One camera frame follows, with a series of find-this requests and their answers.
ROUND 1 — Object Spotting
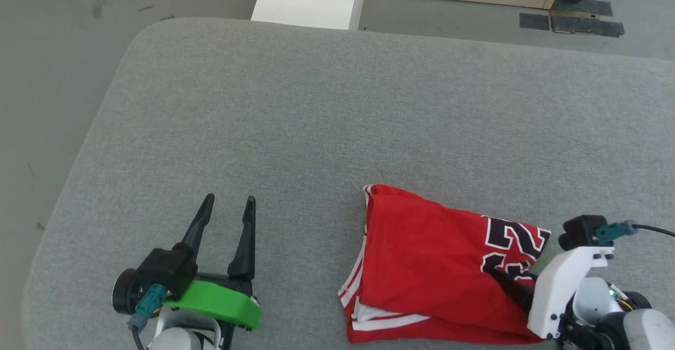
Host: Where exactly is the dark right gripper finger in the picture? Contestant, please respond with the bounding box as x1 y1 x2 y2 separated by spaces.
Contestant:
488 268 536 314

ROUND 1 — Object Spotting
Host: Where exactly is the red and white jersey shirt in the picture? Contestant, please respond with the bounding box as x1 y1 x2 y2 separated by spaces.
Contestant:
337 184 552 345

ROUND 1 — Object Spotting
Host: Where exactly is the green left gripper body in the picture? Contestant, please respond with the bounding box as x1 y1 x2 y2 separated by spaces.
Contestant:
163 279 263 332

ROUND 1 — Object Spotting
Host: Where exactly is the large black floor mat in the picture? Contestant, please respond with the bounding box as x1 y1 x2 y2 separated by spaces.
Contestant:
550 0 625 38

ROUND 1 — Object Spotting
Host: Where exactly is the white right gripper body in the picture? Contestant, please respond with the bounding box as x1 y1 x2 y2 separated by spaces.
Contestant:
527 246 615 339

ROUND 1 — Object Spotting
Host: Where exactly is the grey fabric sofa seat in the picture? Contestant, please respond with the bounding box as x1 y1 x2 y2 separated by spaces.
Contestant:
21 17 675 350

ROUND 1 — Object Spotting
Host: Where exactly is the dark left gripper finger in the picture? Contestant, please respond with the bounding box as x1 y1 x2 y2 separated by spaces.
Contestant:
228 196 257 280
173 193 216 258

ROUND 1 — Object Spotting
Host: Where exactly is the small black floor mat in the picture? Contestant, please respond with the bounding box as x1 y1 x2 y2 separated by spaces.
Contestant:
519 13 551 31

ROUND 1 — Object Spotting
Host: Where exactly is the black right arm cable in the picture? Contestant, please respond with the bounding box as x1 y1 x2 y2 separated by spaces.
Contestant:
630 223 675 238

